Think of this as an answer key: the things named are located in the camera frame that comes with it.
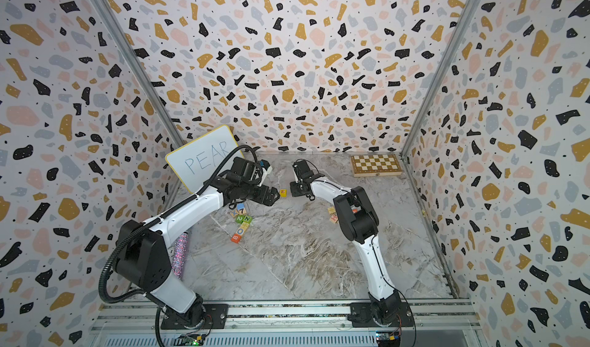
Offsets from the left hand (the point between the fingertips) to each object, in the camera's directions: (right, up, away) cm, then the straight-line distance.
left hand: (272, 191), depth 87 cm
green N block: (-14, -12, +9) cm, 21 cm away
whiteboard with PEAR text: (-36, +12, +13) cm, 40 cm away
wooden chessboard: (+47, +11, +27) cm, 55 cm away
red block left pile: (-15, -19, +4) cm, 24 cm away
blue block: (-8, -4, -13) cm, 16 cm away
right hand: (+8, 0, +19) cm, 21 cm away
